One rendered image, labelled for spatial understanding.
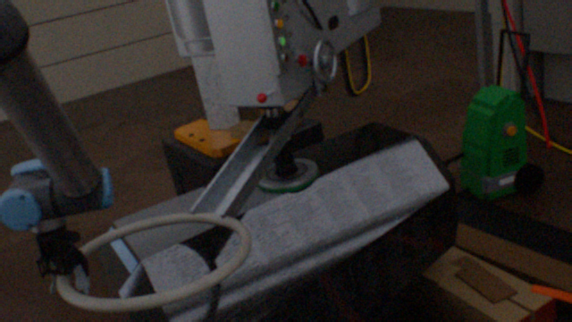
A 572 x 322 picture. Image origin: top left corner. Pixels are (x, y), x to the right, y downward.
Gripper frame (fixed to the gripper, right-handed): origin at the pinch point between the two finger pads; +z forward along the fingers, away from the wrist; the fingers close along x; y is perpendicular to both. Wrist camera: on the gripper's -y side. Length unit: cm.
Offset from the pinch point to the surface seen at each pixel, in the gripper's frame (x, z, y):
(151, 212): 9, 3, -49
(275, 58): 59, -45, -40
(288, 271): 53, 18, -26
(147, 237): 10.8, 3.3, -31.9
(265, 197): 48, 1, -46
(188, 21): 21, -50, -124
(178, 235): 21.3, 3.0, -29.6
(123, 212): -70, 81, -234
